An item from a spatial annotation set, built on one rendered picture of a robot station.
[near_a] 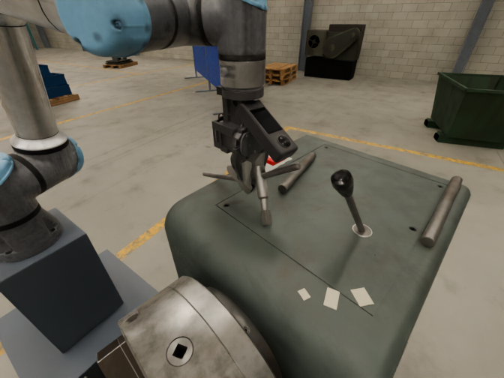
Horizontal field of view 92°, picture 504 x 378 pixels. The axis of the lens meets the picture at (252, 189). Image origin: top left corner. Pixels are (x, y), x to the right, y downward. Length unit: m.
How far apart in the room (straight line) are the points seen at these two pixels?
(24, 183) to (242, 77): 0.58
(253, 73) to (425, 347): 1.85
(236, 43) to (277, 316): 0.39
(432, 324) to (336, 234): 1.66
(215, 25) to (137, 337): 0.44
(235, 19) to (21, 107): 0.53
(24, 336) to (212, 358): 0.87
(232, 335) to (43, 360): 0.78
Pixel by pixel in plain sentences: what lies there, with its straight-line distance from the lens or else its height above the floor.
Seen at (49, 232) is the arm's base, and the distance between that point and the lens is 0.83.
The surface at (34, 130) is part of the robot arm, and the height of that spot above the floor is 1.37.
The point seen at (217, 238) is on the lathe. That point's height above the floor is 1.25.
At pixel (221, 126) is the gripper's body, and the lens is 0.46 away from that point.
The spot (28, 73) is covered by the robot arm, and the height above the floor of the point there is 1.49.
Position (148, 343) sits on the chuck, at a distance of 0.40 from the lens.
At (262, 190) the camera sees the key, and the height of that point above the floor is 1.32.
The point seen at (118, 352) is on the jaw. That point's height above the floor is 1.19.
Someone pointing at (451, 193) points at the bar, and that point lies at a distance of 0.69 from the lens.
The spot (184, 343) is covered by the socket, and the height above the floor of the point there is 1.24.
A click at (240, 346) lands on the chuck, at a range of 0.39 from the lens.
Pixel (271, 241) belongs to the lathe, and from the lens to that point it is 0.46.
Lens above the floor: 1.59
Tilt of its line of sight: 35 degrees down
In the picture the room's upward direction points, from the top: straight up
